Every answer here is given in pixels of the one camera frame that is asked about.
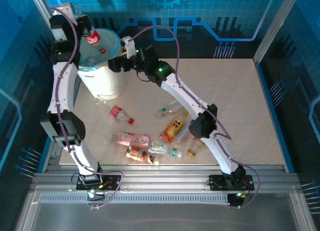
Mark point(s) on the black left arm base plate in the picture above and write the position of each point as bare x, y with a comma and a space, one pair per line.
112, 182

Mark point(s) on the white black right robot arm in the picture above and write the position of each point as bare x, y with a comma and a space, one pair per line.
182, 93

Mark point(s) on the orange label gold cap bottle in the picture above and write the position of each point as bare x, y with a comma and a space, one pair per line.
191, 153

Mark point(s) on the pink drink plastic bottle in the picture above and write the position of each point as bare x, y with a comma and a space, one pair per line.
130, 139

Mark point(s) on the clear bottle blue label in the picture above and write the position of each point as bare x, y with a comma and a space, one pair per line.
183, 135

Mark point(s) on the white waste bin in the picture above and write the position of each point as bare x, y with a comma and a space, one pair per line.
105, 78

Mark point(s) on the blue plastic bin liner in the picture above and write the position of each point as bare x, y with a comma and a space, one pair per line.
110, 41

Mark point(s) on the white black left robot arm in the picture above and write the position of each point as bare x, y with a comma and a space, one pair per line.
63, 91

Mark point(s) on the aluminium right corner post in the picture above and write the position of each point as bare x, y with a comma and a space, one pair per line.
275, 23

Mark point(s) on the clear bottle green white label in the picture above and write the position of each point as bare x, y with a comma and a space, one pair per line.
160, 148

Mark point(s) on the orange juice plastic bottle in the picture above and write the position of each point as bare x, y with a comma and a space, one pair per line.
172, 128

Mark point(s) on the crushed clear plastic bottle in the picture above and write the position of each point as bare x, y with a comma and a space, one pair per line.
101, 100

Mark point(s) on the aluminium table frame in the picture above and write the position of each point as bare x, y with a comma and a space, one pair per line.
162, 178

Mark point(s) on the black connector box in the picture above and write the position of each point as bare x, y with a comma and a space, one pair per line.
96, 198
235, 201

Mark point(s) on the aluminium left corner post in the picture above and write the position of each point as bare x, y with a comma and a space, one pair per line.
37, 1

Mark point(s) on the aluminium corner post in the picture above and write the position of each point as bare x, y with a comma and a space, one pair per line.
275, 23
37, 1

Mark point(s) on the cola bottle red label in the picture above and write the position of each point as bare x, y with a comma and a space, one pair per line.
93, 39
117, 113

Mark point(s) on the grey metal shelf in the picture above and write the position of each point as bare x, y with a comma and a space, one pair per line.
162, 216

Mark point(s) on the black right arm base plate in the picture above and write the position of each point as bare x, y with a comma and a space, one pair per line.
216, 183

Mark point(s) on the brown drink plastic bottle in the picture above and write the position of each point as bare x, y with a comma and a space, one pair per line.
138, 154

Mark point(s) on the red capped plastic bottle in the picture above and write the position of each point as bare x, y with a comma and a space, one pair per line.
102, 50

